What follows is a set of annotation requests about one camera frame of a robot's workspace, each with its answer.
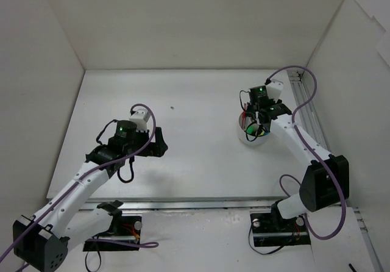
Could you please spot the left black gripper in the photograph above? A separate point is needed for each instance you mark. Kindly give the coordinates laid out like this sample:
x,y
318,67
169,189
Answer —
x,y
151,144

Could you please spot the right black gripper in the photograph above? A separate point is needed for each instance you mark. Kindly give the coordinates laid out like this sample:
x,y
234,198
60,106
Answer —
x,y
254,115

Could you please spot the red pen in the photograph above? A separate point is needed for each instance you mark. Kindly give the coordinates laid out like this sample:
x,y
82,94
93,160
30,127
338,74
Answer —
x,y
244,116

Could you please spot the green cap black highlighter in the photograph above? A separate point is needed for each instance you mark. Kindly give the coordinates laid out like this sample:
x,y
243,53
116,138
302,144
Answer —
x,y
250,129

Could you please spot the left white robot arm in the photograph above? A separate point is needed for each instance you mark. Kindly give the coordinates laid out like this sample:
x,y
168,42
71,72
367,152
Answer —
x,y
44,239

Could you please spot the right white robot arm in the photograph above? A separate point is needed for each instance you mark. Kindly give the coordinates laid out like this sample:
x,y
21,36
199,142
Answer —
x,y
326,178

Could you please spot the white divided round container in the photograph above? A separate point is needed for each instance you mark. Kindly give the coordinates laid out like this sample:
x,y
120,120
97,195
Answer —
x,y
251,139

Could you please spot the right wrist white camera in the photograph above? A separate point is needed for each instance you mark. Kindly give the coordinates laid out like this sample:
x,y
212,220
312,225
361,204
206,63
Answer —
x,y
274,90

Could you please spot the wrist white camera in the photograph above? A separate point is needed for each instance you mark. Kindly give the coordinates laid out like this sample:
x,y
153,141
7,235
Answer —
x,y
140,117
274,90

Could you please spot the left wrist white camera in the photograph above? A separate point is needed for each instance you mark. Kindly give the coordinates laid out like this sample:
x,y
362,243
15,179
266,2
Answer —
x,y
140,117

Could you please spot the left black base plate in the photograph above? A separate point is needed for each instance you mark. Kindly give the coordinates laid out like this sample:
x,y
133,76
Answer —
x,y
126,230

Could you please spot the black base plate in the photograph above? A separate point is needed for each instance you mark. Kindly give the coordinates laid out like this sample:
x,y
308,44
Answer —
x,y
126,230
267,234

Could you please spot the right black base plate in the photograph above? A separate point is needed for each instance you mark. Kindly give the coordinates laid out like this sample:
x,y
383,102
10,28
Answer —
x,y
267,234

